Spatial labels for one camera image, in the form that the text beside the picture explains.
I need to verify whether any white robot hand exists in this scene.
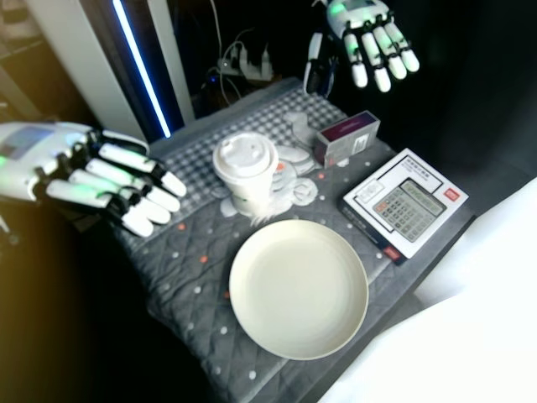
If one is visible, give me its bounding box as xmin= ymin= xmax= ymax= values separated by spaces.
xmin=304 ymin=0 xmax=421 ymax=96
xmin=0 ymin=121 xmax=188 ymax=238

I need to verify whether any small maroon box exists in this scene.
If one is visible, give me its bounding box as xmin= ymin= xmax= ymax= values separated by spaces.
xmin=315 ymin=110 xmax=382 ymax=170

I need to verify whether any white paper cup with lid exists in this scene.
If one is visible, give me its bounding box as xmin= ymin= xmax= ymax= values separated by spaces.
xmin=211 ymin=131 xmax=280 ymax=217

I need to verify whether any white calculator box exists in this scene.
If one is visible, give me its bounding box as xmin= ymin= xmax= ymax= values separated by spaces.
xmin=340 ymin=147 xmax=471 ymax=267

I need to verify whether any cream round plate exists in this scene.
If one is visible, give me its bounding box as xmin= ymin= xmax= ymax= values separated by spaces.
xmin=228 ymin=218 xmax=371 ymax=362

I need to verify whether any white power strip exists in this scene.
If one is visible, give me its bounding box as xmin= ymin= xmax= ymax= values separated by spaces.
xmin=216 ymin=41 xmax=274 ymax=81

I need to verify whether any blue white light strip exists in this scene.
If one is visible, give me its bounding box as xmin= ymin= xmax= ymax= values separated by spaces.
xmin=112 ymin=0 xmax=173 ymax=139

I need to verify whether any grey bear print quilt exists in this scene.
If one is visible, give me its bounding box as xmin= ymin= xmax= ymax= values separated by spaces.
xmin=111 ymin=76 xmax=477 ymax=403

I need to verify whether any white panel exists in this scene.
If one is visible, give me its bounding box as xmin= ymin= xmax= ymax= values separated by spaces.
xmin=317 ymin=175 xmax=537 ymax=403

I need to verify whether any white upright post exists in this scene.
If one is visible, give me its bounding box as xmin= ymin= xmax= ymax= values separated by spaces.
xmin=24 ymin=0 xmax=196 ymax=144

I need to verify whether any white cable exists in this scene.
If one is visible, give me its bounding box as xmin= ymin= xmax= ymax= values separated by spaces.
xmin=208 ymin=0 xmax=237 ymax=106

